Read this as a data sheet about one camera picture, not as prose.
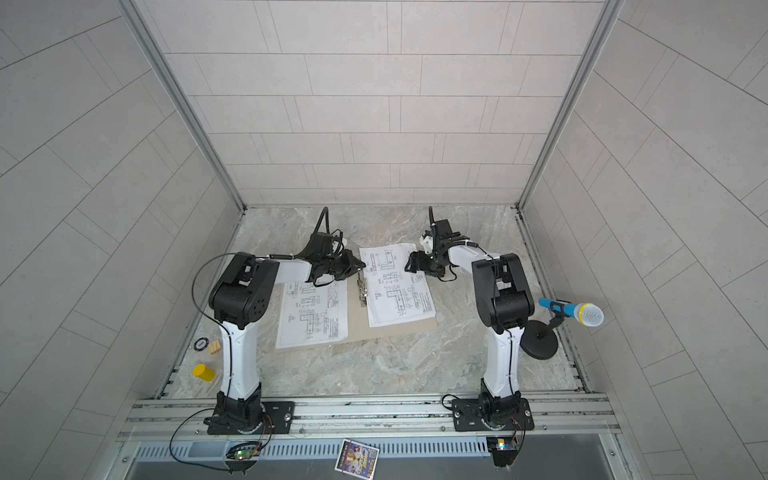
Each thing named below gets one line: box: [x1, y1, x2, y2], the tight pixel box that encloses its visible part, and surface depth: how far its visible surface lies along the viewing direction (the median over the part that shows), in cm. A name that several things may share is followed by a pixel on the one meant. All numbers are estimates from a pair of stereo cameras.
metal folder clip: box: [356, 272, 369, 307], surface depth 95 cm
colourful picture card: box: [334, 439, 380, 480], surface depth 66 cm
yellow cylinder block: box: [192, 363, 216, 383], surface depth 76 cm
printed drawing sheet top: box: [276, 279, 349, 349], surface depth 89 cm
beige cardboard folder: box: [276, 268, 438, 352], surface depth 89 cm
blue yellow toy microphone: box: [538, 298, 604, 327], surface depth 64 cm
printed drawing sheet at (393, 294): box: [359, 243, 436, 328], surface depth 95 cm
